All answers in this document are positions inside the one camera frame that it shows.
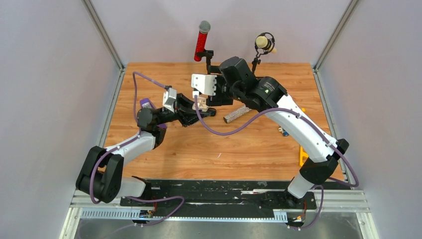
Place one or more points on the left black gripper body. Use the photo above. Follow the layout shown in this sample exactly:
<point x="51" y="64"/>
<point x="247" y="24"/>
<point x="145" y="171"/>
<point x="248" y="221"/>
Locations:
<point x="179" y="115"/>

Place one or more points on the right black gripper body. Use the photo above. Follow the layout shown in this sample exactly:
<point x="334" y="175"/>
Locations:
<point x="223" y="95"/>

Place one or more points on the white earbud charging case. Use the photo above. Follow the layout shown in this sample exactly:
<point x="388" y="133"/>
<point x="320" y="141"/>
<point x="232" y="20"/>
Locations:
<point x="202" y="103"/>

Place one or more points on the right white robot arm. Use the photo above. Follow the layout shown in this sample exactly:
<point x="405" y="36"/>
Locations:
<point x="235" y="81"/>

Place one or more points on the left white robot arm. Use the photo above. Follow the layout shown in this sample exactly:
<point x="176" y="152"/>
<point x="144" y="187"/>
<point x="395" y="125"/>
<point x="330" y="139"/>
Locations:
<point x="101" y="176"/>

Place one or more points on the silver glitter microphone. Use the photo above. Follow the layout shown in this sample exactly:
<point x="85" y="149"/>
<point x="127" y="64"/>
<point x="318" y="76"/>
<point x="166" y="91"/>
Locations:
<point x="236" y="114"/>

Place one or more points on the purple metronome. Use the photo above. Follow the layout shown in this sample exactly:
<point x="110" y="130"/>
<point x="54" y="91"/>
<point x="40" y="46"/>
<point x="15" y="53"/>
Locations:
<point x="146" y="103"/>

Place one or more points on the black tripod mic stand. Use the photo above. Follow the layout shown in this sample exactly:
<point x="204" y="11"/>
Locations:
<point x="256" y="61"/>

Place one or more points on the beige condenser microphone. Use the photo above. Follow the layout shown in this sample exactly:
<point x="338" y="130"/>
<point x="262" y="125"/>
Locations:
<point x="265" y="44"/>

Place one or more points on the red glitter microphone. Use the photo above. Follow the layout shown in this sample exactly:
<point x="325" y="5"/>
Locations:
<point x="204" y="29"/>

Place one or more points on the yellow plastic triangle toy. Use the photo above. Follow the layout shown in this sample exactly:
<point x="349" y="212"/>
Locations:
<point x="303" y="156"/>

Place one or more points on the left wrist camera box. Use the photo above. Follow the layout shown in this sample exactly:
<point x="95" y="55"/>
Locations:
<point x="169" y="99"/>

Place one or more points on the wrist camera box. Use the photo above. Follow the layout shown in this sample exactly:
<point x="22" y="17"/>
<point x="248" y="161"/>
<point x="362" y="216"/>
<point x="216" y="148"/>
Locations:
<point x="204" y="84"/>
<point x="169" y="99"/>

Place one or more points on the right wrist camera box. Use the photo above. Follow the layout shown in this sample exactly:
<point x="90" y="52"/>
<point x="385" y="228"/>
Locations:
<point x="204" y="84"/>

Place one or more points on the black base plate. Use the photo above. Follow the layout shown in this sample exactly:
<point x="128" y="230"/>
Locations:
<point x="218" y="199"/>

